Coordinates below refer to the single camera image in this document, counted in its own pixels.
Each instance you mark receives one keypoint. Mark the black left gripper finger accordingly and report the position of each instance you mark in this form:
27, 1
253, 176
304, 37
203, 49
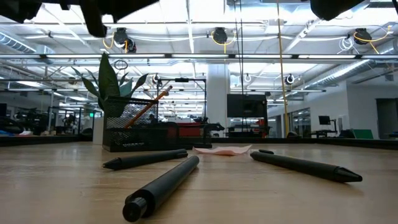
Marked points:
127, 7
93, 21

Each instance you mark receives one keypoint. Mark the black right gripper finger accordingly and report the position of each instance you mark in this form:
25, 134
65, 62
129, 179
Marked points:
332, 7

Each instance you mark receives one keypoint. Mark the yellow pencil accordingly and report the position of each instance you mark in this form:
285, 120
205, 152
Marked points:
149, 105

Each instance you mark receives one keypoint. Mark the black pen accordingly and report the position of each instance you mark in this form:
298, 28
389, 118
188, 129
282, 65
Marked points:
304, 166
161, 186
146, 158

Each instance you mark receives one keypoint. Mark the pink sticky note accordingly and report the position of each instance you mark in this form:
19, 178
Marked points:
224, 150

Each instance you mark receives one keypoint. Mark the black background robot arm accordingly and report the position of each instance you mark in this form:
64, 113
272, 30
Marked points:
214, 127

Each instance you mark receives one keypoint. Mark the black mesh desk organizer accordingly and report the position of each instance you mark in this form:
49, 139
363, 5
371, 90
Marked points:
140, 137

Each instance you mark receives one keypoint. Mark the long ceiling light strip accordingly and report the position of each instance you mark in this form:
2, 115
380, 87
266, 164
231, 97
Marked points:
140, 56

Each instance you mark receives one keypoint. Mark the snake plant in white pot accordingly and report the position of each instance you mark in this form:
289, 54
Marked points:
107, 81

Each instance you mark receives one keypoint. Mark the background robot workstation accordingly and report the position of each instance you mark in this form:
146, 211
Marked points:
74, 123

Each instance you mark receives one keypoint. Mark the small desk monitor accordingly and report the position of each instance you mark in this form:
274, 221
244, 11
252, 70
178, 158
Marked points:
324, 120

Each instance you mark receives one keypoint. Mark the green chair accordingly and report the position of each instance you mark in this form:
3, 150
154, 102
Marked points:
363, 134

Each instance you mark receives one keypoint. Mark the large black monitor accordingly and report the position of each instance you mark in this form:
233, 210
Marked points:
245, 105

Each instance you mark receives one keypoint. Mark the red crate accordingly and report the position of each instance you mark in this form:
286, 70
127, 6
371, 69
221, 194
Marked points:
189, 130

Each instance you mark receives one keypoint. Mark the silver ventilation duct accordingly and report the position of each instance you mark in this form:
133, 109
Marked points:
342, 73

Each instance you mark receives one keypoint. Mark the black background rig frame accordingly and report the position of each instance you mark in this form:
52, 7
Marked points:
182, 80

